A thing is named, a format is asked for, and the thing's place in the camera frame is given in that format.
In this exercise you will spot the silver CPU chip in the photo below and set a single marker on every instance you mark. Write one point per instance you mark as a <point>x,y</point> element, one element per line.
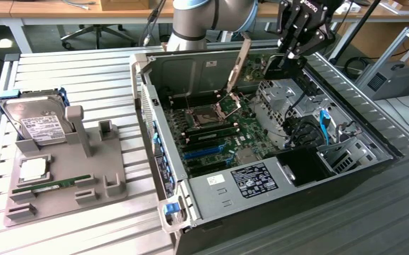
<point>34,170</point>

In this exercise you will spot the green motherboard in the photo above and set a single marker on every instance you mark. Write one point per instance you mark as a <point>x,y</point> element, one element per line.
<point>247,132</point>

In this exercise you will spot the silver chipset heatsink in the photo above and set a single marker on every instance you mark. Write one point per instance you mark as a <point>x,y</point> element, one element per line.
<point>247,156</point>

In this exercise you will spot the black open PC case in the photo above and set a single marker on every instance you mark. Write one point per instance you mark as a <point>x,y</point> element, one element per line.
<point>296,212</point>

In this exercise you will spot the silver perforated disk bay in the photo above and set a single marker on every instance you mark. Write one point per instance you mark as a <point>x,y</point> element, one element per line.
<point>348,156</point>

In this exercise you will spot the grey parts rack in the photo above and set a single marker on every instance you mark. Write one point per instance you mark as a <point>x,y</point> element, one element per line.
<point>70,164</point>

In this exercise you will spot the dark installed RAM stick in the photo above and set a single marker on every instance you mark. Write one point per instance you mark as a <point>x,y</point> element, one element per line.
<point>211,132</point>

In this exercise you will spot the metal socket cover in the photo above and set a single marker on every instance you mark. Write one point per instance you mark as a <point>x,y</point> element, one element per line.
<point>220,106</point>

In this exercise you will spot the CPU socket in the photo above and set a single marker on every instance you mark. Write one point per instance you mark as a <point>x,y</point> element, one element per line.
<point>204,117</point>

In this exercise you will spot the dark table corner cap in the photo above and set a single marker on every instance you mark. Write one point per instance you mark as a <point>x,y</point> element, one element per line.
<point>13,57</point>

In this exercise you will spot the silver metal drive cage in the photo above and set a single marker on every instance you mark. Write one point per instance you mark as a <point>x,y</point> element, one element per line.
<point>279,93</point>

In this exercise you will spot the long wooden desk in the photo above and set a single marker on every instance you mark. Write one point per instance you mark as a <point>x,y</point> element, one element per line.
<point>49,10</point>

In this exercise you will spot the silver power supply unit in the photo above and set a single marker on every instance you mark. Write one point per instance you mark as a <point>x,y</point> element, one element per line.
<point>219,196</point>

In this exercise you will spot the low-profile NVIDIA graphics card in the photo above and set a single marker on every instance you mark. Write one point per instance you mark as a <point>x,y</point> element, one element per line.
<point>282,70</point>

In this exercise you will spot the blue case latch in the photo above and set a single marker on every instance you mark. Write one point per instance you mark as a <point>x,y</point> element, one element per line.
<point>171,208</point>

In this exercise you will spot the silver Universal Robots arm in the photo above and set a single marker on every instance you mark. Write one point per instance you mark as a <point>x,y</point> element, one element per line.
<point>190,21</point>

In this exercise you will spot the black plastic fan shroud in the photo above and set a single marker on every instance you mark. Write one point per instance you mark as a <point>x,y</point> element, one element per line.
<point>307,164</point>

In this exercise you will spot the blue disk caddy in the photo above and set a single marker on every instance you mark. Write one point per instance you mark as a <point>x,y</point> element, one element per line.
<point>7,93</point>

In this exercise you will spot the blue expansion slot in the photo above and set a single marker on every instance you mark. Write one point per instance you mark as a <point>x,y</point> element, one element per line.
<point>204,152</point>

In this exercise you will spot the small white box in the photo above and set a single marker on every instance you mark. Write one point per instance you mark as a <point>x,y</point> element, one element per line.
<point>350,8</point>

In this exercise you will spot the black tripod pole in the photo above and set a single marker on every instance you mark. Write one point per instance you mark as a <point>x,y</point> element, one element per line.
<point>360,25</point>

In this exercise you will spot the long black expansion slot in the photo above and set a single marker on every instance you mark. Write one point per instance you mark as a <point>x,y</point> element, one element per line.
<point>210,165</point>
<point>215,171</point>

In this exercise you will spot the silver hard disk drive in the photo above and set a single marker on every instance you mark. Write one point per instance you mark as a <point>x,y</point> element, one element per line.
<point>31,117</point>

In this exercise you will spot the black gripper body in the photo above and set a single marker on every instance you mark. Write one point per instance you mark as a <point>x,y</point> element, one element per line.
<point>312,13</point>

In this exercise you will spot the grey control box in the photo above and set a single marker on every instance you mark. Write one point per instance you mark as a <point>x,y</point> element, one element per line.
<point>399,79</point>

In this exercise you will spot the green RAM stick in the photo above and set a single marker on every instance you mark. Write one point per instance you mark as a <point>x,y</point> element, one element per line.
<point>66,182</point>

